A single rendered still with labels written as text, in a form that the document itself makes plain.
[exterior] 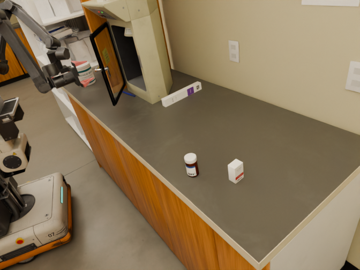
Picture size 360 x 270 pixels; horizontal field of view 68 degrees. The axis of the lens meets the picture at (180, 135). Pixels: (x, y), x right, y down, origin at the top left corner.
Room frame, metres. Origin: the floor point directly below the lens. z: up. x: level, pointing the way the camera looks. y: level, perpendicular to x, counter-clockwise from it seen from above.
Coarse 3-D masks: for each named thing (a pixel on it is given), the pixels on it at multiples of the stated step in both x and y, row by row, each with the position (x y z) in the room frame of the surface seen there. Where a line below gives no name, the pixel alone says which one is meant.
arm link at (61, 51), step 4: (48, 40) 1.67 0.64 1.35; (48, 44) 1.66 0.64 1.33; (48, 48) 1.66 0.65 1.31; (52, 48) 1.66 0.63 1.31; (56, 48) 1.66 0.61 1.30; (60, 48) 1.64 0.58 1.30; (64, 48) 1.63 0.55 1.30; (56, 52) 1.63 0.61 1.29; (60, 52) 1.62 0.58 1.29; (64, 52) 1.62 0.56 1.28; (68, 52) 1.65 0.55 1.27; (56, 56) 1.62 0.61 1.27; (60, 56) 1.61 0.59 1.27; (64, 56) 1.60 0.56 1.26; (68, 56) 1.63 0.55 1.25
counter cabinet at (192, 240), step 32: (96, 128) 1.65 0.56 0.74; (128, 160) 1.23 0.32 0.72; (128, 192) 1.49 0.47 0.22; (160, 192) 0.93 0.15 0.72; (352, 192) 0.64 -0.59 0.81; (160, 224) 1.07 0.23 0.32; (192, 224) 0.72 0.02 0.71; (320, 224) 0.54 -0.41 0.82; (352, 224) 0.70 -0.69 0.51; (192, 256) 0.78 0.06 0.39; (224, 256) 0.55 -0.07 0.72; (288, 256) 0.45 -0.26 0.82; (320, 256) 0.57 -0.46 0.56
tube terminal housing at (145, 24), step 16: (128, 0) 1.44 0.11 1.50; (144, 0) 1.48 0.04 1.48; (144, 16) 1.47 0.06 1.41; (144, 32) 1.46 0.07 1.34; (160, 32) 1.62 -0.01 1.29; (144, 48) 1.45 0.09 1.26; (160, 48) 1.55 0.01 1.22; (144, 64) 1.44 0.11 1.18; (160, 64) 1.49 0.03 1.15; (144, 80) 1.45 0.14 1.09; (160, 80) 1.47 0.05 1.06; (144, 96) 1.50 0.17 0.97; (160, 96) 1.46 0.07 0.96
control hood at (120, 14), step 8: (96, 0) 1.62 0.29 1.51; (112, 0) 1.47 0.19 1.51; (120, 0) 1.42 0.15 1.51; (88, 8) 1.62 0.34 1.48; (96, 8) 1.50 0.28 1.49; (104, 8) 1.39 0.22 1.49; (112, 8) 1.39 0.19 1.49; (120, 8) 1.41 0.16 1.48; (112, 16) 1.47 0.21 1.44; (120, 16) 1.41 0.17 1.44; (128, 16) 1.43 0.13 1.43
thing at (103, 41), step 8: (104, 32) 1.60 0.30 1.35; (96, 40) 1.45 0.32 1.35; (104, 40) 1.57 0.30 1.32; (104, 48) 1.53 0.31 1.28; (112, 48) 1.66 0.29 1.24; (96, 56) 1.39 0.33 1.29; (104, 56) 1.49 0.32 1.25; (112, 56) 1.61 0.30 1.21; (104, 64) 1.45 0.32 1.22; (112, 64) 1.57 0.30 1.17; (112, 72) 1.53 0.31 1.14; (120, 72) 1.66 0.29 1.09; (104, 80) 1.39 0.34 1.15; (112, 80) 1.49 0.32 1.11; (120, 80) 1.61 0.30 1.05; (112, 88) 1.45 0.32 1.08; (120, 88) 1.57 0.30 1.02; (112, 104) 1.39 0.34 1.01
